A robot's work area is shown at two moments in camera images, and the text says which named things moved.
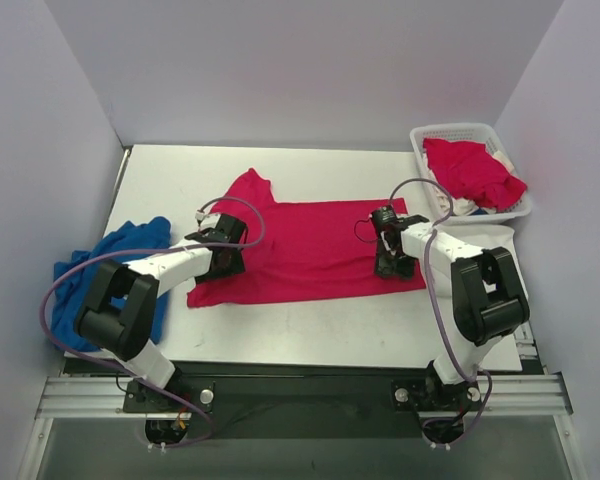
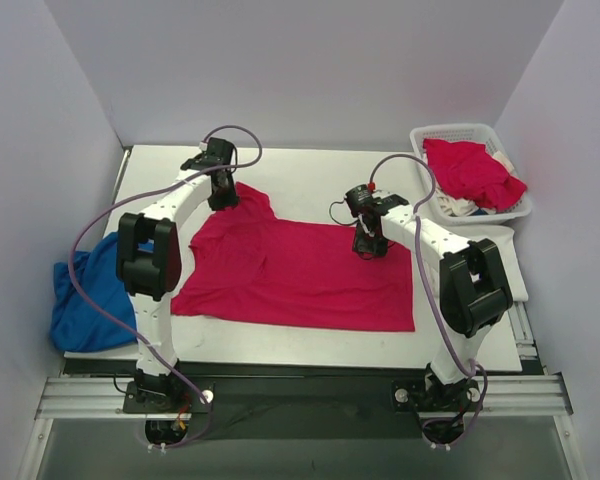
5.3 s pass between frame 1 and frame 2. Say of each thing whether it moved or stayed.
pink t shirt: moved
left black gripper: moved
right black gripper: moved
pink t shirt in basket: stayed
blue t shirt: stayed
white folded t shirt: stayed
